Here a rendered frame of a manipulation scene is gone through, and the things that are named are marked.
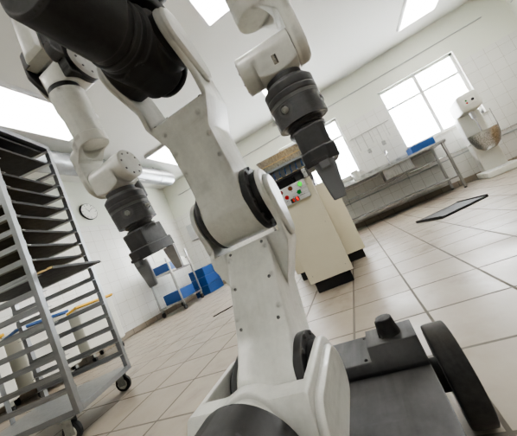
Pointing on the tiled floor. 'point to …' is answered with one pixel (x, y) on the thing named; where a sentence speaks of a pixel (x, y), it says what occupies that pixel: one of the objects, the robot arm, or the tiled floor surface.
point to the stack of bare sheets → (452, 208)
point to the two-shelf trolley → (177, 287)
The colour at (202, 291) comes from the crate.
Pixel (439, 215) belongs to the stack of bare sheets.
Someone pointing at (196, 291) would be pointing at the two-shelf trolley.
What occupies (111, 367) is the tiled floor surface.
